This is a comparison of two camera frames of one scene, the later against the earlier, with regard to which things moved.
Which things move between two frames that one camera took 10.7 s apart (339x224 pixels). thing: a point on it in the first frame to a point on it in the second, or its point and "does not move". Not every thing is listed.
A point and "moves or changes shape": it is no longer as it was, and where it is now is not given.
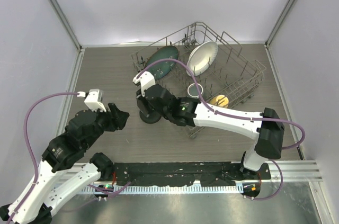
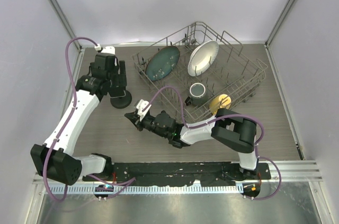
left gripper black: [116, 122] to [120, 79]
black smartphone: [143, 106] moves or changes shape
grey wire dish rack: [194, 61] does not move
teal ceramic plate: [161, 69] does not move
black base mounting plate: [182, 173] does not move
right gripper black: [139, 92] to [135, 117]
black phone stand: [153, 117] moves or changes shape
